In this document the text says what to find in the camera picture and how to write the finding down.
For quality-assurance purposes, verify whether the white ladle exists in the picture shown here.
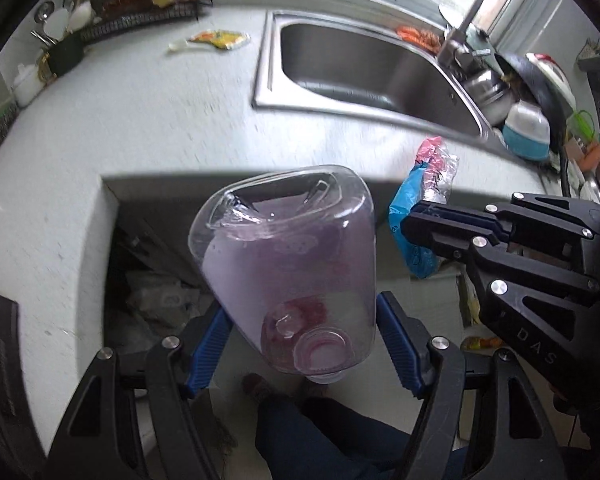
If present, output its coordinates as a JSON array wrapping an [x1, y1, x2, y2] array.
[[67, 0, 94, 31]]

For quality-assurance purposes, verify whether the blue and white bowl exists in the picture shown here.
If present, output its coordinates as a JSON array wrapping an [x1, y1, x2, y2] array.
[[502, 101, 552, 162]]

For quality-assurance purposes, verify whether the white and red appliance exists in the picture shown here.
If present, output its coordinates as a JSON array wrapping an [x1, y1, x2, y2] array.
[[525, 52, 578, 111]]

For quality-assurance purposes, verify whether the white plastic bin bag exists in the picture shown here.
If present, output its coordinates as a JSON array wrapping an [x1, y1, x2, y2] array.
[[122, 270, 206, 341]]

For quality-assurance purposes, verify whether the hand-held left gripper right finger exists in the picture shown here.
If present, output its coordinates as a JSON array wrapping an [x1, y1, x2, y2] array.
[[377, 291, 568, 480]]

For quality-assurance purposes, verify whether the steel wool scrubber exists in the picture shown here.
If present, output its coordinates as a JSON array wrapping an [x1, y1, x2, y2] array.
[[0, 107, 21, 162]]

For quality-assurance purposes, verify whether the clear plastic bottle purple label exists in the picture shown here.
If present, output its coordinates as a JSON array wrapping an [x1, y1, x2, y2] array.
[[187, 164, 378, 386]]

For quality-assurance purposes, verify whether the person's trouser leg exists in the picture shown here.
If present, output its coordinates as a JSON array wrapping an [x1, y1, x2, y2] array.
[[255, 395, 481, 480]]

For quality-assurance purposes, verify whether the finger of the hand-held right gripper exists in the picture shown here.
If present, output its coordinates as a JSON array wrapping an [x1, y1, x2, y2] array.
[[414, 236, 600, 392], [402, 191, 600, 243]]

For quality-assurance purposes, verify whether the black utensil holder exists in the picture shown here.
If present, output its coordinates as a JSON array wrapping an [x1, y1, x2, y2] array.
[[47, 35, 86, 77]]

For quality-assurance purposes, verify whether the pink plastic wrapper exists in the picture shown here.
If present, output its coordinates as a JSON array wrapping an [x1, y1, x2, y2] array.
[[414, 136, 461, 202]]

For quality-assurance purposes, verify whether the metal faucet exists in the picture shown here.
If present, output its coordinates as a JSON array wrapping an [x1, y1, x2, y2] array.
[[437, 0, 493, 68]]

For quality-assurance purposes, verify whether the stainless steel sink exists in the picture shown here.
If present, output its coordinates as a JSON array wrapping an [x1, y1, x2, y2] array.
[[252, 10, 511, 146]]

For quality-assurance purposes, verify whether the blue plastic wrapper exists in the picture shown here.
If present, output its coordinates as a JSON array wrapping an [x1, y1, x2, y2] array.
[[389, 165, 443, 281]]

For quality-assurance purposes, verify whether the yellow sauce packet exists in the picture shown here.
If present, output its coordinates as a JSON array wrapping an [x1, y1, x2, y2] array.
[[169, 29, 251, 53]]

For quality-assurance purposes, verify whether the white lidded container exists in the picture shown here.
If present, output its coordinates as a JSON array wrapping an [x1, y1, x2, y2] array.
[[11, 62, 46, 108]]

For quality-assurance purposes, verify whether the orange packet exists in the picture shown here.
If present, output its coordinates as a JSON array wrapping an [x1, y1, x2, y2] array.
[[460, 335, 506, 352]]

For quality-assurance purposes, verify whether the white spoon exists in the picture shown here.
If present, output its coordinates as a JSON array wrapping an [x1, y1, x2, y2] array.
[[44, 7, 71, 41]]

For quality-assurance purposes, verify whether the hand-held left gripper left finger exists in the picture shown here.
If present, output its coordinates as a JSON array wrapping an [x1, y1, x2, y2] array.
[[45, 305, 233, 480]]

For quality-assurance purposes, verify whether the green plastic item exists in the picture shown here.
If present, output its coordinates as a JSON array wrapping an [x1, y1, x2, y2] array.
[[567, 110, 598, 137]]

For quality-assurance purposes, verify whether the black wire dish rack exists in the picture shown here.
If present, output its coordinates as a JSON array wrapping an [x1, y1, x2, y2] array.
[[62, 0, 216, 43]]

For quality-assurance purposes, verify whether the black wok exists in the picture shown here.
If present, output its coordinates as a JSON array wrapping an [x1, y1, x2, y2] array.
[[495, 52, 568, 151]]

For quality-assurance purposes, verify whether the steel pot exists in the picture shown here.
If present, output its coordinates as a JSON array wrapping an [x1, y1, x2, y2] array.
[[462, 67, 516, 126]]

